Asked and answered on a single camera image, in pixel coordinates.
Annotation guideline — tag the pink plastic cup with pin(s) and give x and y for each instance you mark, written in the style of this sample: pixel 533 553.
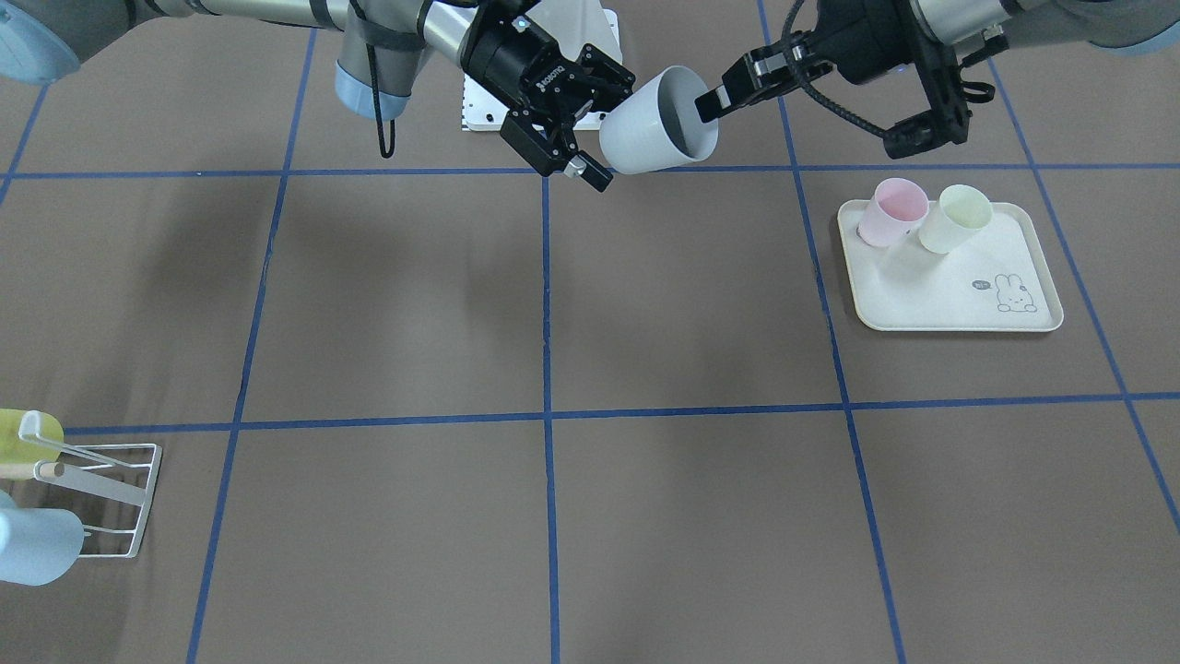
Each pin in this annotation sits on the pink plastic cup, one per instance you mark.
pixel 896 208

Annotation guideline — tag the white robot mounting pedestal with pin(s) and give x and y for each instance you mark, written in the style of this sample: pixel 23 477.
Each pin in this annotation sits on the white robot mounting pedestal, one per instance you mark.
pixel 572 24

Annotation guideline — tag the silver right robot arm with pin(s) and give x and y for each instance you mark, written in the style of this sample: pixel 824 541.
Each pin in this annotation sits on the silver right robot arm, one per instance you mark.
pixel 385 45

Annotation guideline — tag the blue plastic cup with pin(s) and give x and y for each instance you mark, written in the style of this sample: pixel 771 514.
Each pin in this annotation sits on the blue plastic cup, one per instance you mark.
pixel 38 545

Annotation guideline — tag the pale green plastic cup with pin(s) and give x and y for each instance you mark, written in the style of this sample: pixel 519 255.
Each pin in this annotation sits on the pale green plastic cup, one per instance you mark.
pixel 960 212

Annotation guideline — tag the yellow plastic cup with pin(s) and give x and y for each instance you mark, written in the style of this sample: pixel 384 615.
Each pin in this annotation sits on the yellow plastic cup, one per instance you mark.
pixel 22 434

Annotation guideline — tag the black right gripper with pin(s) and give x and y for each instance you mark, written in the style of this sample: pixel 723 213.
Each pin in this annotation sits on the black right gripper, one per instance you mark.
pixel 505 60

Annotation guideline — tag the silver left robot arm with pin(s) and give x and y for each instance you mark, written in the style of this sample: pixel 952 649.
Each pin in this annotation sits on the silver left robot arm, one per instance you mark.
pixel 977 30

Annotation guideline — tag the cream plastic tray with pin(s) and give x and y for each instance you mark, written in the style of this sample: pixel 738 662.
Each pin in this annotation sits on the cream plastic tray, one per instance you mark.
pixel 997 282

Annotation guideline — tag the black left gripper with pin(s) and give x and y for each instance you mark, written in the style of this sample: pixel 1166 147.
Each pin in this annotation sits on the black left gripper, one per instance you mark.
pixel 862 41

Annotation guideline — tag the grey plastic cup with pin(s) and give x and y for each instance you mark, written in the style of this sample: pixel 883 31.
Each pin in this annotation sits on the grey plastic cup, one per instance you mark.
pixel 658 126

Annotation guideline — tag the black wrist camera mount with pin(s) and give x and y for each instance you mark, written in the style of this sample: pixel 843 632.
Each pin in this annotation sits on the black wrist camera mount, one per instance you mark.
pixel 948 117

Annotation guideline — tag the white wire cup rack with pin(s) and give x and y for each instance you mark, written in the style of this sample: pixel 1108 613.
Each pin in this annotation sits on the white wire cup rack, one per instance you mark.
pixel 123 475

